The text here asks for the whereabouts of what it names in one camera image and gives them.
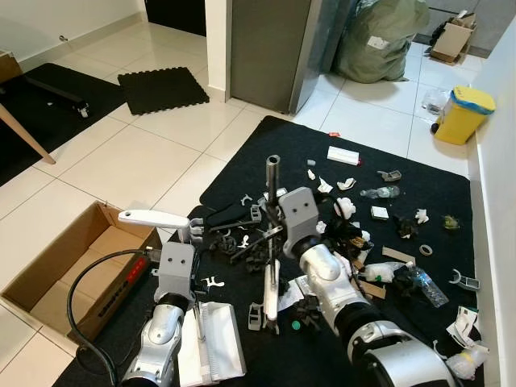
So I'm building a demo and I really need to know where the metal pole broom white head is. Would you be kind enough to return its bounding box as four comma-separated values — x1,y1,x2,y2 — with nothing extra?
262,155,285,334

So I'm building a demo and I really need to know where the white long-handled dustpan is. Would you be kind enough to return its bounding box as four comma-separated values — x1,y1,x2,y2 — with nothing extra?
119,209,248,386

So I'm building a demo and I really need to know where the large black floor mat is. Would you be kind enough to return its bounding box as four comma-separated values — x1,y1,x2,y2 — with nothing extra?
52,115,473,387

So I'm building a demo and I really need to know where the white Y-shaped plastic piece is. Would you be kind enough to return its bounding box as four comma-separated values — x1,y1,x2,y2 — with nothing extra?
197,276,226,290

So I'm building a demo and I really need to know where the black plastic hanger pile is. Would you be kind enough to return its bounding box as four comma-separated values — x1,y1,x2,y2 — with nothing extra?
211,230,272,267

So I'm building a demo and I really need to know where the grey plastic hook clip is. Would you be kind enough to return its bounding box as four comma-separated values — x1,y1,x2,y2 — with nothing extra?
246,302,267,333
451,269,481,292

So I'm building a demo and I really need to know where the white crumpled tissue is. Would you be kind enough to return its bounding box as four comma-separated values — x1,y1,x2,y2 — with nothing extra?
334,195,358,221

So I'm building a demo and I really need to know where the white rectangular box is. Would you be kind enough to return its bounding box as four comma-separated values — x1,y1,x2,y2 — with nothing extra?
326,146,360,167

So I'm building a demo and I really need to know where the white and green packet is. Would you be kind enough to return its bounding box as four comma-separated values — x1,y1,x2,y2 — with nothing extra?
347,260,397,285

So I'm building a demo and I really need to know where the small clear plastic bottle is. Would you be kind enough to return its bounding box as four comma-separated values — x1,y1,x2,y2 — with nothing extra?
358,185,401,201

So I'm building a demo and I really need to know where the brown cardboard piece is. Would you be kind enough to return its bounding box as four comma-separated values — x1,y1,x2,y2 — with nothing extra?
359,278,388,299

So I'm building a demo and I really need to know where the small grey metal gadget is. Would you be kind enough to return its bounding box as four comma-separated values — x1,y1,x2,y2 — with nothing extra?
377,169,405,184

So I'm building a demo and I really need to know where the brown cardboard strip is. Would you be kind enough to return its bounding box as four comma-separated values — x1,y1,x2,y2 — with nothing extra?
381,245,417,264

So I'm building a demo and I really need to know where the open cardboard box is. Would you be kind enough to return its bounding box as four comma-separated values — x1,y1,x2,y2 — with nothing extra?
0,201,164,345

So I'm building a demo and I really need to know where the large clear plastic bottle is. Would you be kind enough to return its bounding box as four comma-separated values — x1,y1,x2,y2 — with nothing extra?
402,264,450,310

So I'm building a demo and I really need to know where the grey refrigerator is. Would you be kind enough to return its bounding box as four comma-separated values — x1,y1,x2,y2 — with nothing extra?
229,0,357,115

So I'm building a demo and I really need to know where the small black foam puzzle mat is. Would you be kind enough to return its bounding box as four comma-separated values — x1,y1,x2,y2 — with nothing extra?
118,66,210,116

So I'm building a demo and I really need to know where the clear plastic packaging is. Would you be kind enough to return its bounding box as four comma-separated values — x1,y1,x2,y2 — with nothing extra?
420,88,452,119

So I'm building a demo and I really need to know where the large green sack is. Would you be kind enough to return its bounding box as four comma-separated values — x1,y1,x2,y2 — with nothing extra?
333,0,431,85

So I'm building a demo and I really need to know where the wide black foam mat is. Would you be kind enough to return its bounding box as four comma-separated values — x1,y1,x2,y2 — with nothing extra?
0,63,127,188

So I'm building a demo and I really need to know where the yellow bin with blue rim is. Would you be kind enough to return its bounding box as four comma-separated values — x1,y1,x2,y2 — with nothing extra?
433,85,496,147

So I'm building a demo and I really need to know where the folded white leaflet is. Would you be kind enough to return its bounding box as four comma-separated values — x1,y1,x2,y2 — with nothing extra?
453,305,482,341

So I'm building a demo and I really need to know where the wooden table leg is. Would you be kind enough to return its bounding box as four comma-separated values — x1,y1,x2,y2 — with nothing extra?
0,102,58,167

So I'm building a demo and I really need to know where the black bar with casters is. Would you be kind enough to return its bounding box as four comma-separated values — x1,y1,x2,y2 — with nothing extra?
23,76,91,119

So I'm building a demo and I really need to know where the small brown cardboard box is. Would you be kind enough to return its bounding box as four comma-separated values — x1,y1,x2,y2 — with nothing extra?
428,11,479,65

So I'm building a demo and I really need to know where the brown cardboard carton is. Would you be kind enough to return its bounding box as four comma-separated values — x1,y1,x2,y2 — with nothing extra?
0,50,23,83

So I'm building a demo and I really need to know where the grey drawer cabinet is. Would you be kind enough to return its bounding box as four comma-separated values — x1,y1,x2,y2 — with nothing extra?
426,0,516,35

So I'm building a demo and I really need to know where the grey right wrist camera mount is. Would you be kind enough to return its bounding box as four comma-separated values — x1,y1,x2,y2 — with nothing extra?
279,187,322,243

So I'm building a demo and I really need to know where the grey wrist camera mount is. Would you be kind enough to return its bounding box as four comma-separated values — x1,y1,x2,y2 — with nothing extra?
156,241,199,302
279,187,322,243

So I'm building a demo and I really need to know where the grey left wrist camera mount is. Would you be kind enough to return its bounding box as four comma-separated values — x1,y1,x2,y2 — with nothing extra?
156,241,199,302

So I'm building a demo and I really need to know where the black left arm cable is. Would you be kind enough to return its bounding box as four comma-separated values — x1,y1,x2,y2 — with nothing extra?
66,248,162,387

